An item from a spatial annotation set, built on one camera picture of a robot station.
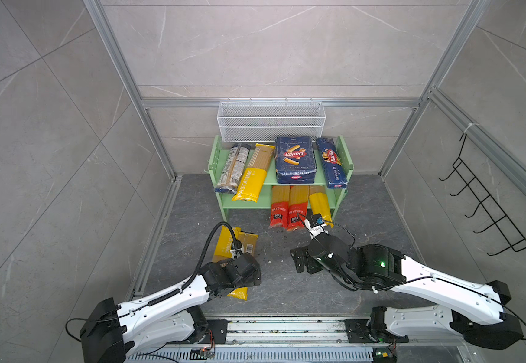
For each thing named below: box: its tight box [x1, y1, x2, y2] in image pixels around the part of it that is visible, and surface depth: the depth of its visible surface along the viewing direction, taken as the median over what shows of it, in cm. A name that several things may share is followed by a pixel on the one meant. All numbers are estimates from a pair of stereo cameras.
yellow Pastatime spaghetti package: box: [231, 142, 276, 203], surface depth 82 cm
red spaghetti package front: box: [287, 185, 310, 231], surface depth 92 cm
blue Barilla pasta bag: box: [275, 136, 318, 184], surface depth 81 cm
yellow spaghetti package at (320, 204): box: [309, 185, 335, 229], surface depth 92 cm
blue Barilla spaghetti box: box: [315, 137, 348, 189], surface depth 83 cm
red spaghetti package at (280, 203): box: [269, 185, 291, 229], surface depth 88 cm
